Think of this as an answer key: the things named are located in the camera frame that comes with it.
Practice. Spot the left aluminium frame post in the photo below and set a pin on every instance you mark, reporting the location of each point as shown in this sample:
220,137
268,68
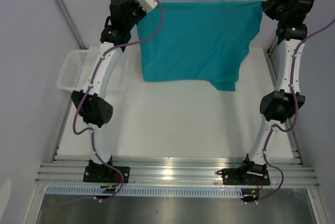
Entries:
61,6

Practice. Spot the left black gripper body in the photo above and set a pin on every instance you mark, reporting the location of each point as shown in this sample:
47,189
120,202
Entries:
136,12

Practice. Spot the left side aluminium rail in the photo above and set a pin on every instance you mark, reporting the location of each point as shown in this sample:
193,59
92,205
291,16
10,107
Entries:
60,131

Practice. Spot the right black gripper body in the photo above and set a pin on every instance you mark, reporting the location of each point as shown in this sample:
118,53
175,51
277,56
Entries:
277,10

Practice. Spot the aluminium mounting rail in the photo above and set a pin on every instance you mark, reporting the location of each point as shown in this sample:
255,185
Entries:
179,172

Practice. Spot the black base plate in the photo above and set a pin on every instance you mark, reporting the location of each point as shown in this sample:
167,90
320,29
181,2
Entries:
103,174
236,177

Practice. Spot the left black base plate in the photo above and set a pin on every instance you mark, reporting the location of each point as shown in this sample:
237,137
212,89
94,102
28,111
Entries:
103,174

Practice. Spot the white slotted cable duct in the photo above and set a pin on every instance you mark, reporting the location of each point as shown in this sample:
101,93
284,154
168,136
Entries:
146,191

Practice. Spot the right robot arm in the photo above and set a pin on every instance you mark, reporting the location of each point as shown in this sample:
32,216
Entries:
285,101

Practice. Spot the right side aluminium rail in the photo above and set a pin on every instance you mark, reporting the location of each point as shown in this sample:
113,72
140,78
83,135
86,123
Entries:
292,137

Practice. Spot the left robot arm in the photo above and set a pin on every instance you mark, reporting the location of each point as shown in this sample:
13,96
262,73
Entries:
93,112

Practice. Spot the teal t-shirt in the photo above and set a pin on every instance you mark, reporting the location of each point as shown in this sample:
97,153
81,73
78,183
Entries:
198,41

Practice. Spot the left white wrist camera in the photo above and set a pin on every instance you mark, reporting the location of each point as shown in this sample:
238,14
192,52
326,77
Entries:
147,5

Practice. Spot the white plastic basket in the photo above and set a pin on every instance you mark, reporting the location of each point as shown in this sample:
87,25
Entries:
78,66

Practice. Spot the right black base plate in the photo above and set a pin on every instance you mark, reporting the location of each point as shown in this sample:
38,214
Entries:
236,177

